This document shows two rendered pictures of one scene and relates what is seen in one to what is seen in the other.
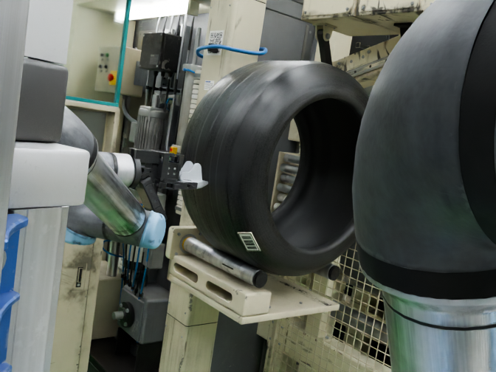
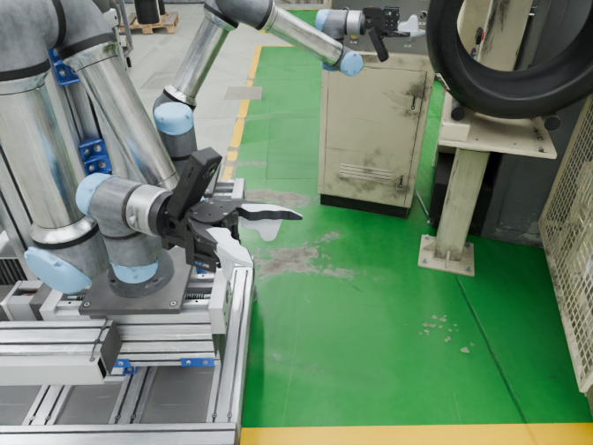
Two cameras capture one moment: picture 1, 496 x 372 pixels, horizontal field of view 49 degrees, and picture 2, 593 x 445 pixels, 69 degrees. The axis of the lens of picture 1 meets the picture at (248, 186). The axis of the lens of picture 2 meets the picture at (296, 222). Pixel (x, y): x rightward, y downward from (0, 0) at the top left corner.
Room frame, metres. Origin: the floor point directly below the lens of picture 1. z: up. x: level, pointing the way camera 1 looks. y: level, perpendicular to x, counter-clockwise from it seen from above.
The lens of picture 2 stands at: (0.16, -0.93, 1.41)
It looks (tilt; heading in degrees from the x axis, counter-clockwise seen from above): 35 degrees down; 58
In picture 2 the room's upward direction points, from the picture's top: straight up
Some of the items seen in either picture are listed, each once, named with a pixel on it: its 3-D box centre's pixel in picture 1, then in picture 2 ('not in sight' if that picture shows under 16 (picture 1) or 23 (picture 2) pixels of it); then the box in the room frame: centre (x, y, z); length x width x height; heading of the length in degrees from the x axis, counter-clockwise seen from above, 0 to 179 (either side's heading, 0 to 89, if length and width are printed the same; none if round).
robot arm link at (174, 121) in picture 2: not in sight; (175, 128); (0.52, 0.35, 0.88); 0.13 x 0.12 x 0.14; 77
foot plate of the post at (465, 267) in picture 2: not in sight; (446, 252); (1.74, 0.12, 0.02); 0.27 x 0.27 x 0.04; 40
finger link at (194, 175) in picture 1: (195, 175); (412, 26); (1.27, 0.13, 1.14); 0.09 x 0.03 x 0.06; 130
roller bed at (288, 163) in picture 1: (305, 196); not in sight; (1.97, -0.21, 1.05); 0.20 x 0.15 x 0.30; 40
